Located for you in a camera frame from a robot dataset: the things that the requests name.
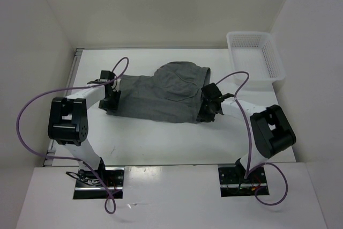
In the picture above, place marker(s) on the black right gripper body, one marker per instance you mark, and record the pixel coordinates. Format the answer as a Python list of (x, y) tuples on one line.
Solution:
[(206, 112)]

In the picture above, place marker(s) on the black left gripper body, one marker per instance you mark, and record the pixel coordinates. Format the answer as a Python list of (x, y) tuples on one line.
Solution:
[(110, 102)]

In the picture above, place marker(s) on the grey shorts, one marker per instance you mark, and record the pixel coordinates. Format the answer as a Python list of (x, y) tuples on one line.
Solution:
[(173, 94)]

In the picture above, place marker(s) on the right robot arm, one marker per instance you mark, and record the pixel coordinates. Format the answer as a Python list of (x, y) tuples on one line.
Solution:
[(269, 131)]

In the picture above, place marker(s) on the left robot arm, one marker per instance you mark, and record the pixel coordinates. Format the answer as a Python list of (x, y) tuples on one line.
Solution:
[(68, 124)]

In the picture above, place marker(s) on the white plastic basket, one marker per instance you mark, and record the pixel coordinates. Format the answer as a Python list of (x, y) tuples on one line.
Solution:
[(256, 53)]

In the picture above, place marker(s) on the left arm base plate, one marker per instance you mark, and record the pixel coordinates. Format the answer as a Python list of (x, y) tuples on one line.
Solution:
[(88, 186)]

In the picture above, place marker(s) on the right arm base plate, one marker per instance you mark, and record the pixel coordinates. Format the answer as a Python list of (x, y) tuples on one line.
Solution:
[(234, 185)]

